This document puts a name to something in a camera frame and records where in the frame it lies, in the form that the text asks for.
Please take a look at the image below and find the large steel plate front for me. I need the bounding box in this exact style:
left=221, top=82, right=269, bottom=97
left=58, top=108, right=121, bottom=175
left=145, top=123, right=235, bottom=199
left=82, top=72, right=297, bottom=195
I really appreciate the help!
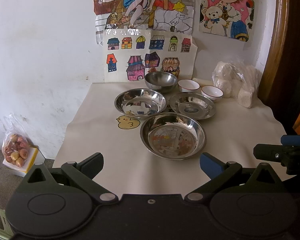
left=140, top=113, right=207, bottom=160

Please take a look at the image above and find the steel plate with sticker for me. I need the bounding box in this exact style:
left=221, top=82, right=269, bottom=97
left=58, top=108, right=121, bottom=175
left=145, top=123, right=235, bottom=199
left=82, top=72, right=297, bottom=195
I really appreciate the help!
left=169, top=92, right=216, bottom=120

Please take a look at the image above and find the white red-rimmed bowl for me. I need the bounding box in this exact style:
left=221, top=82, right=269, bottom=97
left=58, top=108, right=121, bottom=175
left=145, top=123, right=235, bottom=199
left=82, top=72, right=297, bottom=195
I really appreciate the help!
left=178, top=80, right=200, bottom=93
left=201, top=86, right=224, bottom=102

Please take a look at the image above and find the steel dish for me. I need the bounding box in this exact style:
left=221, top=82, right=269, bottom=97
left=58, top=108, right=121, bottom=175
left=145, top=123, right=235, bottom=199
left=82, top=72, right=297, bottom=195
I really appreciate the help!
left=114, top=88, right=167, bottom=119

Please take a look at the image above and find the deep steel bowl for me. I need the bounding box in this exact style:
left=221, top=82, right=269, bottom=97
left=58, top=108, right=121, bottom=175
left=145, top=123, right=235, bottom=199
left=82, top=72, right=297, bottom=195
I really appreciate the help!
left=145, top=72, right=178, bottom=93

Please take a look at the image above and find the white printed table mat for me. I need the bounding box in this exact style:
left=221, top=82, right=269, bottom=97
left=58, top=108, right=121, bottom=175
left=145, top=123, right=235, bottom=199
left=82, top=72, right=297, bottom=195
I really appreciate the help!
left=54, top=81, right=285, bottom=196

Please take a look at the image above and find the white yellow box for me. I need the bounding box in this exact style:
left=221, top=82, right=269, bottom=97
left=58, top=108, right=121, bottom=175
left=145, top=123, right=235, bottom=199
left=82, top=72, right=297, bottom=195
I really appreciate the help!
left=2, top=147, right=45, bottom=177

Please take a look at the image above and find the bag of red fruit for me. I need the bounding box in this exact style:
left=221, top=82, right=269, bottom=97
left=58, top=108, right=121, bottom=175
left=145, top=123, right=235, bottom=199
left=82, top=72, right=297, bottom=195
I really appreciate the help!
left=1, top=113, right=30, bottom=168

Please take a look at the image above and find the plastic bag of white rolls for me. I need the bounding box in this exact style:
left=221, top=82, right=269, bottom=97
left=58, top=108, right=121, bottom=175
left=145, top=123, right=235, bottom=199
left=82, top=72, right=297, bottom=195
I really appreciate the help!
left=212, top=61, right=258, bottom=108

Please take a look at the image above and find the houses drawing paper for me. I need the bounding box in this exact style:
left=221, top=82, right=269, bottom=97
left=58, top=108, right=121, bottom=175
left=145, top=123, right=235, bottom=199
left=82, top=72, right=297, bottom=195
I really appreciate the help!
left=101, top=29, right=197, bottom=83

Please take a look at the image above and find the girl with teddy drawing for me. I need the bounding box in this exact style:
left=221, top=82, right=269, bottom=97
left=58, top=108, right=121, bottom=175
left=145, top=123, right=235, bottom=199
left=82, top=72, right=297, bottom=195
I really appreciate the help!
left=199, top=0, right=255, bottom=42

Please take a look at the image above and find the girl with fan drawing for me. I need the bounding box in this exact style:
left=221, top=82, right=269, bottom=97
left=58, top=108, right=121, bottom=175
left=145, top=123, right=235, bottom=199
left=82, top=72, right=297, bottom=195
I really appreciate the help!
left=94, top=0, right=195, bottom=44

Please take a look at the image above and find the wooden frame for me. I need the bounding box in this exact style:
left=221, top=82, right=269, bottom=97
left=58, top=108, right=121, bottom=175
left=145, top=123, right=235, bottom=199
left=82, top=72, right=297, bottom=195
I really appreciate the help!
left=258, top=0, right=289, bottom=106

